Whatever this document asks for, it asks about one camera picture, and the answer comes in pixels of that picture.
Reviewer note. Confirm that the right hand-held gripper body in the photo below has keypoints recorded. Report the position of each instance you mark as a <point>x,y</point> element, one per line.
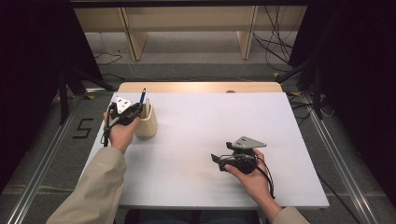
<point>244,160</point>

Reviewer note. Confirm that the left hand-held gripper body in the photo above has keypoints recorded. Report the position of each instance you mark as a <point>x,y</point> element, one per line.
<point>123,109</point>

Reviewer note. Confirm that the blue pen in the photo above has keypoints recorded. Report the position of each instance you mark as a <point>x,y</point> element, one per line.
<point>142,95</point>

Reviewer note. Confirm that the wooden pen holder cup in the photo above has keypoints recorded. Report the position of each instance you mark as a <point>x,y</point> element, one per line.
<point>148,126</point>

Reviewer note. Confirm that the person's left hand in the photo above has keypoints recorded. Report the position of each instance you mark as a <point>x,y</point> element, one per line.
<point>120,137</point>

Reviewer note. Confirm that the person's right hand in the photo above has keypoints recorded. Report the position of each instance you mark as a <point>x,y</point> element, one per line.
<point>257,183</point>

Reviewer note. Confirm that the black tripod stand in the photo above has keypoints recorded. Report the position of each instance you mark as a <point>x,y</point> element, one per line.
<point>63,99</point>

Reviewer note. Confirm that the person's legs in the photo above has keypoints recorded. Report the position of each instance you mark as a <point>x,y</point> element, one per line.
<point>193,217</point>

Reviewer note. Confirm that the black metal stand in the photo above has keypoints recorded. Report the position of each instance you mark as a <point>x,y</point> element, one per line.
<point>317,90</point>

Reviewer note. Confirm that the light wooden desk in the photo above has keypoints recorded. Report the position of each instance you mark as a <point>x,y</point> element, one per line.
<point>186,18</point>

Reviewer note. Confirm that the metal floor rail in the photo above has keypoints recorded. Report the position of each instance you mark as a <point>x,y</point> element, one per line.
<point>37,174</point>
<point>342,174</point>

